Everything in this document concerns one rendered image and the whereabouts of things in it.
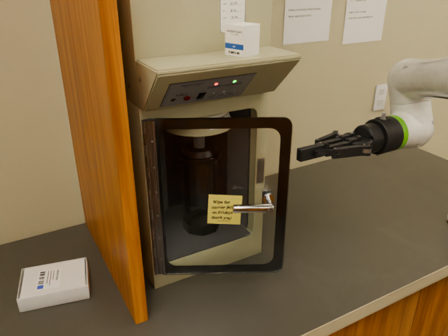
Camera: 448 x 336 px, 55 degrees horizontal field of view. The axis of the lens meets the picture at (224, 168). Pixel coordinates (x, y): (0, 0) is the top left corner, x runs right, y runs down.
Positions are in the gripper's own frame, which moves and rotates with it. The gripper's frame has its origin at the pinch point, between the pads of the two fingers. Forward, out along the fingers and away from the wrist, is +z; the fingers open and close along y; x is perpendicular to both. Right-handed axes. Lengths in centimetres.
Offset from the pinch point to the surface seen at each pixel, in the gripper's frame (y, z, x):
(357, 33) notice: -54, -66, -16
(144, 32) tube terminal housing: -11.0, 34.6, -28.0
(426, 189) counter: -14, -69, 34
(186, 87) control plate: -2.9, 29.8, -18.5
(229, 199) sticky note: -2.0, 20.8, 7.9
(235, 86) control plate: -4.8, 17.9, -16.8
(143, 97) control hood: -7.5, 36.9, -16.4
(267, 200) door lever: 3.3, 14.0, 7.5
